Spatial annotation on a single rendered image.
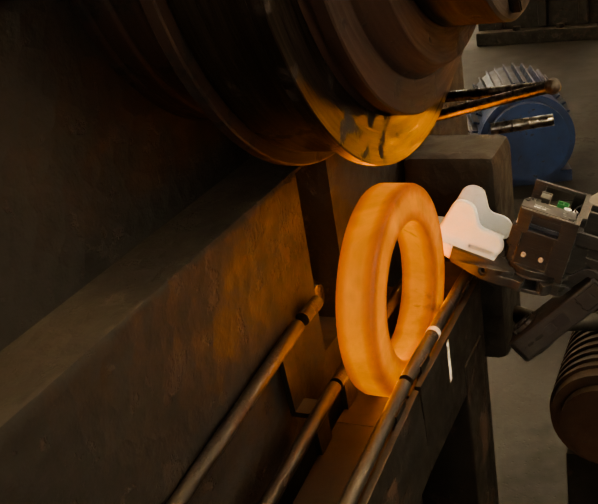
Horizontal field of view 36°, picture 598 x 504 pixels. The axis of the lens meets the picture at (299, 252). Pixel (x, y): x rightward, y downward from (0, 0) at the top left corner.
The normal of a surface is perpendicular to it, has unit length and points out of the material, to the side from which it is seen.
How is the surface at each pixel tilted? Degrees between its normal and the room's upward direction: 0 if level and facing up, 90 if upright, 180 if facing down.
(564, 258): 90
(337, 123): 90
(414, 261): 88
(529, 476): 0
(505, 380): 0
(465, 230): 89
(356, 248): 41
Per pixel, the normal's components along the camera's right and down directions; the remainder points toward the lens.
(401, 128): 0.90, 0.04
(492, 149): 0.20, -0.82
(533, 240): -0.41, 0.43
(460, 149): -0.15, -0.90
